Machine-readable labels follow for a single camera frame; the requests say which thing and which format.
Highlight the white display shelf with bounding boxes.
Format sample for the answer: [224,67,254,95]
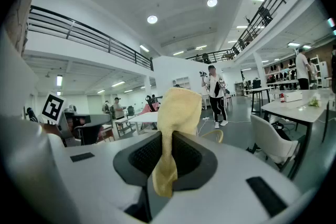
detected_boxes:
[264,54,329,89]

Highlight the white oval table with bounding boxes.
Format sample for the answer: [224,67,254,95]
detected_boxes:
[114,111,160,138]

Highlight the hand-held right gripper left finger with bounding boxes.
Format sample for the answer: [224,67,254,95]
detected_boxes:
[1,115,164,224]

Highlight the person's brown printed t-shirt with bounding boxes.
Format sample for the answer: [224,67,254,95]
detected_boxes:
[2,0,34,57]

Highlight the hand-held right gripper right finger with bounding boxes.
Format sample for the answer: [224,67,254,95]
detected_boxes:
[157,131,320,224]

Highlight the gold wire round table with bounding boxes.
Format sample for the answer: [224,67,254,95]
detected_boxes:
[201,129,224,144]

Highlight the yellow cloth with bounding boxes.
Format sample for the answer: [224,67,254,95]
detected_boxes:
[152,87,203,198]

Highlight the white upholstered chair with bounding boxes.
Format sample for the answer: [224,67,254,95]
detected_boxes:
[249,114,308,179]

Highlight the grey marble table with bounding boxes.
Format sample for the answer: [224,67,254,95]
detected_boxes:
[261,88,335,179]

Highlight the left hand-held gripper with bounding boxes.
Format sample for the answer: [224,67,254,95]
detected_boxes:
[41,91,113,147]

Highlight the white tissue box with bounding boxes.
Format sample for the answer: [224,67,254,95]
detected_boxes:
[285,91,303,102]

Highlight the black balcony railing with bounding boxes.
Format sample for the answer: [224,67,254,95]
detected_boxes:
[27,5,154,71]
[186,0,301,63]

